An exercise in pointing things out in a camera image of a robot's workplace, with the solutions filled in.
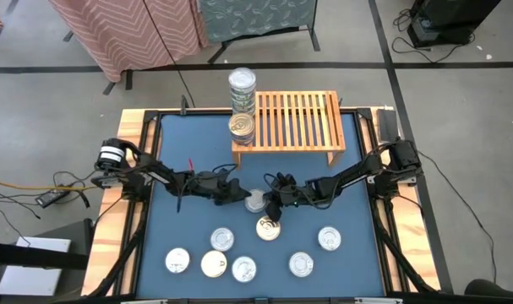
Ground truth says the white box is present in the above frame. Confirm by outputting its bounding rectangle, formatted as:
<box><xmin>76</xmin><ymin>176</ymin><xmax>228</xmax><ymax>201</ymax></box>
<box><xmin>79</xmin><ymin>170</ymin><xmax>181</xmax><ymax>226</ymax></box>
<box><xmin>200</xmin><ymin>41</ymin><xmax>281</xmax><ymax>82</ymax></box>
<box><xmin>0</xmin><ymin>236</ymin><xmax>72</xmax><ymax>296</ymax></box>

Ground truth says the yellow cable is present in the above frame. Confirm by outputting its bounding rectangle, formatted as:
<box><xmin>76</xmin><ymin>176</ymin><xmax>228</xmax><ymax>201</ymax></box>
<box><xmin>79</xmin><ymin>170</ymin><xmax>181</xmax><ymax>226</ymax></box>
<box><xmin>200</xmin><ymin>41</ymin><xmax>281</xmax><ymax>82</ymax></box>
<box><xmin>0</xmin><ymin>176</ymin><xmax>97</xmax><ymax>192</ymax></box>

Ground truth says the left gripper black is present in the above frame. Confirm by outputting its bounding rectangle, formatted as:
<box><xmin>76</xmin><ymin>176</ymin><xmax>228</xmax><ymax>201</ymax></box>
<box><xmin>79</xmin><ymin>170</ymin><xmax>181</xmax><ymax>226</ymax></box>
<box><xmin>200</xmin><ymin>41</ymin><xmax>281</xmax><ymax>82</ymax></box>
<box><xmin>179</xmin><ymin>171</ymin><xmax>252</xmax><ymax>207</ymax></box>

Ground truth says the black coiled floor cable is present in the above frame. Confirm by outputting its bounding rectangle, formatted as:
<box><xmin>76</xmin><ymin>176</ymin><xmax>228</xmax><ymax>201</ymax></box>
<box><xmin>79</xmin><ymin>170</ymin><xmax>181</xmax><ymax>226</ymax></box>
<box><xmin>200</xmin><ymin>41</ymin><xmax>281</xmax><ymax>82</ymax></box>
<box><xmin>390</xmin><ymin>8</ymin><xmax>477</xmax><ymax>64</ymax></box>

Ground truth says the long black floor cable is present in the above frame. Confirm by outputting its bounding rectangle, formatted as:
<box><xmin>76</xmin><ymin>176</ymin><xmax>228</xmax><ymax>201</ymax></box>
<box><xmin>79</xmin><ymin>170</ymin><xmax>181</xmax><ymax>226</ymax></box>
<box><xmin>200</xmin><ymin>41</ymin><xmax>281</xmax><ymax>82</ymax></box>
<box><xmin>416</xmin><ymin>149</ymin><xmax>499</xmax><ymax>285</ymax></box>

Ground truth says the black metal bar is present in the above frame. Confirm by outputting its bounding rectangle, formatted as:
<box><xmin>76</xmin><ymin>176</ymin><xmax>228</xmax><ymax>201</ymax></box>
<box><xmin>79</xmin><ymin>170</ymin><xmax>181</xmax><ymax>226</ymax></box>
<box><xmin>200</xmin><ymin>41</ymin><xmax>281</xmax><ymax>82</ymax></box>
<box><xmin>0</xmin><ymin>241</ymin><xmax>90</xmax><ymax>271</ymax></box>

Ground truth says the black adapter cable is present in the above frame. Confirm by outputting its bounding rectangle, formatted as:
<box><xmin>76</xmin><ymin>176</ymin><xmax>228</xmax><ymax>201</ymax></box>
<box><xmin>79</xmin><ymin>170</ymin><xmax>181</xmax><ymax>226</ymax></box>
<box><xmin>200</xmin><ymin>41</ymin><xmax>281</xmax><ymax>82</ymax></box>
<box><xmin>0</xmin><ymin>170</ymin><xmax>92</xmax><ymax>220</ymax></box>

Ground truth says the black hanging cable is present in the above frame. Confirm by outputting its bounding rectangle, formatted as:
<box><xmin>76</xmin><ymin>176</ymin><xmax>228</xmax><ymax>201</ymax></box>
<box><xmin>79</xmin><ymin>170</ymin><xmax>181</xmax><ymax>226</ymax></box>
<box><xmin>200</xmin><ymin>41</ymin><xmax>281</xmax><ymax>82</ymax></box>
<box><xmin>141</xmin><ymin>0</ymin><xmax>197</xmax><ymax>109</ymax></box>

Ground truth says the wooden slatted shelf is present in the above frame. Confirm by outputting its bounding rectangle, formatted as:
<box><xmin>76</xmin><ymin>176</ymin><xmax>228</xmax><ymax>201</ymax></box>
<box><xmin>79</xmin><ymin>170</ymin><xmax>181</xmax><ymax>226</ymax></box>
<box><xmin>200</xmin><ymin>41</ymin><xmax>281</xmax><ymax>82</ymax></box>
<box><xmin>232</xmin><ymin>90</ymin><xmax>347</xmax><ymax>169</ymax></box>

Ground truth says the red can silver lid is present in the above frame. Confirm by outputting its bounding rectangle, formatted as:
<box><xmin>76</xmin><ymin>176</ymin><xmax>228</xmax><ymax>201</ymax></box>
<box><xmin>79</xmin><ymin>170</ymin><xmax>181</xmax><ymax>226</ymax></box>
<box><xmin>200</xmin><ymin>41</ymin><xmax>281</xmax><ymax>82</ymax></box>
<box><xmin>164</xmin><ymin>247</ymin><xmax>191</xmax><ymax>274</ymax></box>

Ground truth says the black cloth rack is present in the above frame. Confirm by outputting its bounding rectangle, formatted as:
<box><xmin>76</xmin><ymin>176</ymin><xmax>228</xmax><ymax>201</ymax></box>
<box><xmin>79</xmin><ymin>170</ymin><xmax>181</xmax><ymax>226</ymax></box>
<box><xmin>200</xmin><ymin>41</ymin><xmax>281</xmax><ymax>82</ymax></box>
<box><xmin>63</xmin><ymin>31</ymin><xmax>134</xmax><ymax>96</ymax></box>
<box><xmin>207</xmin><ymin>0</ymin><xmax>321</xmax><ymax>64</ymax></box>

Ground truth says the black flat box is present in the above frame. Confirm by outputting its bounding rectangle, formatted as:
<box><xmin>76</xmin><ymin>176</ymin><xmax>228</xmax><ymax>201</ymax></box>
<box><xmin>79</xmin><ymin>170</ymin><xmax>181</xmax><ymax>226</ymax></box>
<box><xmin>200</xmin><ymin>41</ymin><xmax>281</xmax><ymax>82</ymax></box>
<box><xmin>376</xmin><ymin>108</ymin><xmax>400</xmax><ymax>143</ymax></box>

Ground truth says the pink chevron cloth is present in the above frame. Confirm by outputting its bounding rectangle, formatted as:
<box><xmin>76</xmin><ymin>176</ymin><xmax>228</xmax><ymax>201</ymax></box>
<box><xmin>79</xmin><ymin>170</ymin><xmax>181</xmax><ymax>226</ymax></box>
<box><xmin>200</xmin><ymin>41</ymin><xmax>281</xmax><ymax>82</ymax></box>
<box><xmin>47</xmin><ymin>0</ymin><xmax>210</xmax><ymax>84</ymax></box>

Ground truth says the teal can silver lid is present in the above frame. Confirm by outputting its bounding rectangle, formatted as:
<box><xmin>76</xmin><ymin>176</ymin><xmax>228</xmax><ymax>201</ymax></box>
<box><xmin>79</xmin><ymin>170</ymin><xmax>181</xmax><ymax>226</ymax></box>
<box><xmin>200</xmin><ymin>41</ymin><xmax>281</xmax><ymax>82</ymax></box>
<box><xmin>210</xmin><ymin>226</ymin><xmax>236</xmax><ymax>252</ymax></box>

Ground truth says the black rounded object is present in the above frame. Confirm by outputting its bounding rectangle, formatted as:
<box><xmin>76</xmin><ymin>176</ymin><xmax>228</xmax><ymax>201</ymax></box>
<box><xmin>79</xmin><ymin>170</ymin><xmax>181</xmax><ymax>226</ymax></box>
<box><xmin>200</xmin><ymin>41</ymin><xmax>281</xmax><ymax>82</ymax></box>
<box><xmin>464</xmin><ymin>278</ymin><xmax>513</xmax><ymax>299</ymax></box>

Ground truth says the black power adapter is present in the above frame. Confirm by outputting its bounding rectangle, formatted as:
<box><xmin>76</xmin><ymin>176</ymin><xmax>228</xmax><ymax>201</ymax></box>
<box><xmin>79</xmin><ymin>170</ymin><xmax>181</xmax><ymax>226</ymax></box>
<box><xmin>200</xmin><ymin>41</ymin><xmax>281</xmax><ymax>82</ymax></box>
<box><xmin>35</xmin><ymin>188</ymin><xmax>71</xmax><ymax>209</ymax></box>

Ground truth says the blue table mat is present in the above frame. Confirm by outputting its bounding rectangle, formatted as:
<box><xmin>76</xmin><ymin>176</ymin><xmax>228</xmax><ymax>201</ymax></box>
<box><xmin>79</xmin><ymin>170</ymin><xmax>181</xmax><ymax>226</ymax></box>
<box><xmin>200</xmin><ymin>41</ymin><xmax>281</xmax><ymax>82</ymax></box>
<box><xmin>136</xmin><ymin>112</ymin><xmax>387</xmax><ymax>299</ymax></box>

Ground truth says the silver-lid seafood can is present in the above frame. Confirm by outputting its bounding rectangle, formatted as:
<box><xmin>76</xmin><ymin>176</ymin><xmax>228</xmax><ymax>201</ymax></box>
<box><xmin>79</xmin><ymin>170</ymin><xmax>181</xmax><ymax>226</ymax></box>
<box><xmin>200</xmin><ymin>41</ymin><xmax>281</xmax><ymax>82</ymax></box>
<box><xmin>227</xmin><ymin>67</ymin><xmax>258</xmax><ymax>100</ymax></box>
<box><xmin>243</xmin><ymin>188</ymin><xmax>269</xmax><ymax>214</ymax></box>
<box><xmin>317</xmin><ymin>225</ymin><xmax>342</xmax><ymax>252</ymax></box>

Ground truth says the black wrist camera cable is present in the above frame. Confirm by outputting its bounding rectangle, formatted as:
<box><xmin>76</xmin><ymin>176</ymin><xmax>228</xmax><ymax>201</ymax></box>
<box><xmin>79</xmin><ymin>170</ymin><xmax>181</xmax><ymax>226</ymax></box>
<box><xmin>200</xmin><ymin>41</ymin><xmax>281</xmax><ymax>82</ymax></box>
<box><xmin>262</xmin><ymin>171</ymin><xmax>282</xmax><ymax>189</ymax></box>
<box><xmin>211</xmin><ymin>163</ymin><xmax>240</xmax><ymax>178</ymax></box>

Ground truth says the black equipment case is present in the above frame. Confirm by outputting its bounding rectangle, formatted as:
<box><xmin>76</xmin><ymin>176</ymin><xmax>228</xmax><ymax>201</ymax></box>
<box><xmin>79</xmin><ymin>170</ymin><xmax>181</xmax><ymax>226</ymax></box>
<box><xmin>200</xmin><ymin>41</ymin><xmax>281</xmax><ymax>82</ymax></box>
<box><xmin>407</xmin><ymin>0</ymin><xmax>503</xmax><ymax>48</ymax></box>

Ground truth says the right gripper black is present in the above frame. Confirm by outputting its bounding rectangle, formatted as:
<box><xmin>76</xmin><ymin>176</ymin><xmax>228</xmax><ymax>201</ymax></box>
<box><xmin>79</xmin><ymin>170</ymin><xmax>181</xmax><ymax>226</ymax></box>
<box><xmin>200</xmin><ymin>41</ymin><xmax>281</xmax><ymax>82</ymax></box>
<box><xmin>262</xmin><ymin>182</ymin><xmax>314</xmax><ymax>223</ymax></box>

